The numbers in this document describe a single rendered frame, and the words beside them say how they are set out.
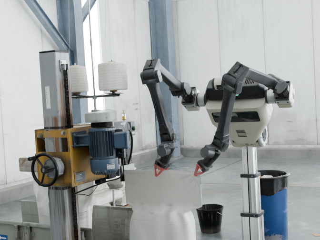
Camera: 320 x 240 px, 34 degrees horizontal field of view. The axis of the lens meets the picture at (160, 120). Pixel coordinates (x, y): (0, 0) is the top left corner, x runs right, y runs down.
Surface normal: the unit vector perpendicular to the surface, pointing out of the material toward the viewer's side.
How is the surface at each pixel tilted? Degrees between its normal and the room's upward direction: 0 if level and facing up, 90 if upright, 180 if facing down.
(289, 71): 90
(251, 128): 130
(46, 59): 90
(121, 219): 90
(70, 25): 90
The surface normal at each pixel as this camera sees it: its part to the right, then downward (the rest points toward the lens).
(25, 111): 0.88, -0.03
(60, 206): -0.48, 0.07
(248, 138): -0.33, 0.69
